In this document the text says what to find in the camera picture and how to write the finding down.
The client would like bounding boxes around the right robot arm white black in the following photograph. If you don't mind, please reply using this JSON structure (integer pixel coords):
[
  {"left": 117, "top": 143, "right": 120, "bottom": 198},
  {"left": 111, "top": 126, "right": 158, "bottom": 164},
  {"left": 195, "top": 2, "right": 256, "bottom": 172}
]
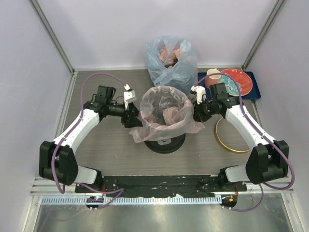
[{"left": 191, "top": 83, "right": 289, "bottom": 191}]

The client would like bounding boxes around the right aluminium frame post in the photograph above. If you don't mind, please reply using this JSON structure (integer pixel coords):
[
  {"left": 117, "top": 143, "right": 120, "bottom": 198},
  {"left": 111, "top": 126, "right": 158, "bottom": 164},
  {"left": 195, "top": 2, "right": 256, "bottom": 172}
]
[{"left": 241, "top": 0, "right": 286, "bottom": 70}]

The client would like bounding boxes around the black trash bin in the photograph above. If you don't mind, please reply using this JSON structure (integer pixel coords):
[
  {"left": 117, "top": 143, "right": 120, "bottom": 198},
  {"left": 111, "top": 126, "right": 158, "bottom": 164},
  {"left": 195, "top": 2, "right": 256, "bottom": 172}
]
[{"left": 144, "top": 101, "right": 186, "bottom": 155}]

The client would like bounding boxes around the blue plastic bag of bags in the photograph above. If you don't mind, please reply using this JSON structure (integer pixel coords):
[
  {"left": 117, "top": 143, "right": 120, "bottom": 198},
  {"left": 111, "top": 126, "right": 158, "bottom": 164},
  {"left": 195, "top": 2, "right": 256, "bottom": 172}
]
[{"left": 143, "top": 36, "right": 197, "bottom": 95}]

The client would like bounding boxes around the white slotted cable duct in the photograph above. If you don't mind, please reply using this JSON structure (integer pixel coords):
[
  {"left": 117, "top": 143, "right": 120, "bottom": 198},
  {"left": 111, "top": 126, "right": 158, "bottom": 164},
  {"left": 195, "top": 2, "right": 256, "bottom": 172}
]
[{"left": 41, "top": 195, "right": 222, "bottom": 205}]

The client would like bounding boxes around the blue tray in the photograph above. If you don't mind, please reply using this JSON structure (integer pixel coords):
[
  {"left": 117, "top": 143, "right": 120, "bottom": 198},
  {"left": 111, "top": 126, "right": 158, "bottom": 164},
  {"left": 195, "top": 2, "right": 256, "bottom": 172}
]
[{"left": 197, "top": 71, "right": 262, "bottom": 100}]

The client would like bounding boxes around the red bowl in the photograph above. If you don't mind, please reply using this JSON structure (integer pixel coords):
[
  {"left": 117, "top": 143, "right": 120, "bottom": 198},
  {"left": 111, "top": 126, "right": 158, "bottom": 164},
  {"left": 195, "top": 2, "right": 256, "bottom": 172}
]
[{"left": 219, "top": 69, "right": 253, "bottom": 96}]

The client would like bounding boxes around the pink plastic trash bag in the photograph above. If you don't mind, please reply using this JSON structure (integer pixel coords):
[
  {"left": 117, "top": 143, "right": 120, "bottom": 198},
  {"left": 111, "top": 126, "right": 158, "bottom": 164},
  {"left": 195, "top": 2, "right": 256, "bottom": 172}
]
[{"left": 129, "top": 86, "right": 205, "bottom": 143}]

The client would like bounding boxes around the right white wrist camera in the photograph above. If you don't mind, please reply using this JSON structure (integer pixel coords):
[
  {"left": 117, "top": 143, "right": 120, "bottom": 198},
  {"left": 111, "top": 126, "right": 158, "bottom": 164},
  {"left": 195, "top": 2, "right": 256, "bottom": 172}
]
[{"left": 191, "top": 86, "right": 207, "bottom": 104}]

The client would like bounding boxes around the gold bin rim ring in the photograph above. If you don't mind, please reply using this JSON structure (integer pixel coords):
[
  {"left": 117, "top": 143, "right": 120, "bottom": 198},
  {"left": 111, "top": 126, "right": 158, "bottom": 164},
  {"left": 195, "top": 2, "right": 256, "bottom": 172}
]
[{"left": 214, "top": 117, "right": 252, "bottom": 154}]

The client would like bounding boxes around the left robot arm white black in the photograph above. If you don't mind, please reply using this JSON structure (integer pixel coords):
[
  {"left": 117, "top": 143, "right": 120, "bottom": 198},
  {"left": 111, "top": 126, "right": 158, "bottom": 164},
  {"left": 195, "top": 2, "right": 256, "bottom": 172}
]
[{"left": 39, "top": 85, "right": 142, "bottom": 193}]

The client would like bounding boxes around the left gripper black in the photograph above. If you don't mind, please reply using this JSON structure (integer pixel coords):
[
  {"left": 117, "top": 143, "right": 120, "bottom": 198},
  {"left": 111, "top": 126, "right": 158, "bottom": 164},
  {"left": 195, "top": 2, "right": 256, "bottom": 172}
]
[{"left": 107, "top": 101, "right": 143, "bottom": 128}]

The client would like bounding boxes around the left aluminium frame post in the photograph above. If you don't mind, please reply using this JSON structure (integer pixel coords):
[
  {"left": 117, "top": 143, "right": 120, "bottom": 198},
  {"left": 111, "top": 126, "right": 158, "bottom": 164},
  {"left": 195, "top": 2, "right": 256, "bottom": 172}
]
[{"left": 28, "top": 0, "right": 76, "bottom": 74}]

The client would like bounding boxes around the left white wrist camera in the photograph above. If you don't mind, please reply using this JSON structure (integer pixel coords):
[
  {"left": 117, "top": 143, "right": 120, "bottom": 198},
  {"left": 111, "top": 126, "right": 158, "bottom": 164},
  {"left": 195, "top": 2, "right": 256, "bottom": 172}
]
[{"left": 124, "top": 84, "right": 137, "bottom": 110}]

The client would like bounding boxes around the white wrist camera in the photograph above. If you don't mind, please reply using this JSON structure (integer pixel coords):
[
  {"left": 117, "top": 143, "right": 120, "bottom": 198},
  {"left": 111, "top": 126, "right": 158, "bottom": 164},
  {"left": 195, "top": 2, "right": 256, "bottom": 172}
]
[
  {"left": 124, "top": 84, "right": 137, "bottom": 110},
  {"left": 191, "top": 86, "right": 207, "bottom": 104}
]

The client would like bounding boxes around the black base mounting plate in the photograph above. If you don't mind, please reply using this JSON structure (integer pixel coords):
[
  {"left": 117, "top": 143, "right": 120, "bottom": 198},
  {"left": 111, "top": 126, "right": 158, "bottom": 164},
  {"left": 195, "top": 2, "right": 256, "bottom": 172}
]
[{"left": 90, "top": 175, "right": 247, "bottom": 198}]

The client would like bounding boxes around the pink white cup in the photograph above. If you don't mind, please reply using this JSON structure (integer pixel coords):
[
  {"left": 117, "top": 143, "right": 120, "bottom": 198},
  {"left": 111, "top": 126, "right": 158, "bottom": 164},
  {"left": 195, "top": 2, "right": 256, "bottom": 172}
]
[{"left": 205, "top": 68, "right": 221, "bottom": 88}]

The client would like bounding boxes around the aluminium frame post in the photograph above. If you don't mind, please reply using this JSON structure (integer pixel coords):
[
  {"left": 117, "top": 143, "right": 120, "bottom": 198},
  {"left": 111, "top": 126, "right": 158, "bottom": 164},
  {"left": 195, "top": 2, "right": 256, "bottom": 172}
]
[
  {"left": 241, "top": 0, "right": 286, "bottom": 70},
  {"left": 28, "top": 0, "right": 76, "bottom": 74}
]

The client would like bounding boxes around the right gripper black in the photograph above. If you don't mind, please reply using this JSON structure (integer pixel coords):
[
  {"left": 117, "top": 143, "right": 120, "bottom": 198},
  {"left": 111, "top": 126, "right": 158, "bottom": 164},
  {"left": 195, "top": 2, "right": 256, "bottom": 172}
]
[{"left": 193, "top": 97, "right": 217, "bottom": 123}]

